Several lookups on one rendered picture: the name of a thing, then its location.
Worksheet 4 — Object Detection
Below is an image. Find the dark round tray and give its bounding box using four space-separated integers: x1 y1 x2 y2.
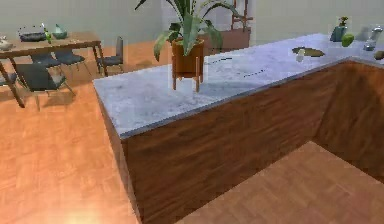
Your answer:
18 31 48 43

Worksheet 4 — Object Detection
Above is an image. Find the green bottle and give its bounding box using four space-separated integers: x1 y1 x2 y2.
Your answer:
41 23 53 45

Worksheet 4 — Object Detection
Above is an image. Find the brown wooden chair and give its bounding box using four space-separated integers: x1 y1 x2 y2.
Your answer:
231 0 254 32

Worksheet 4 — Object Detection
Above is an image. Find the brown wooden kitchen counter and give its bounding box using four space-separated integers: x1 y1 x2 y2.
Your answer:
92 32 384 224

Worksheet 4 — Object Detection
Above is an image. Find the white teapot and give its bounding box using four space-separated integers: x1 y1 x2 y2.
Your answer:
0 35 14 52

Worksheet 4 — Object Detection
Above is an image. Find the dark grey dining chair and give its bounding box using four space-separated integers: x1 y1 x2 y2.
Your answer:
96 35 125 74
14 62 76 112
30 52 63 70
54 49 92 76

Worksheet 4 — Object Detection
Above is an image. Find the green plant in orange pot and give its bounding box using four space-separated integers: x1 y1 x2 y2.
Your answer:
134 0 248 93

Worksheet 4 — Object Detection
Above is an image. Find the small plant in teal pot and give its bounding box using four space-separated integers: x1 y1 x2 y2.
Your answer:
329 15 350 43

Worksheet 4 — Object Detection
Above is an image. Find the silver metal faucet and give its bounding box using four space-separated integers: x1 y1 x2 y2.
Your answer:
363 25 384 52

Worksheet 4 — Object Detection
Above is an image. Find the brown wooden dining table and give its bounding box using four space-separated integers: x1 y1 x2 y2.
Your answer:
0 31 109 109

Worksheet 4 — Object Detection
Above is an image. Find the teal glass bowl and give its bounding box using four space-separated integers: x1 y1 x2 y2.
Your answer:
51 23 69 40

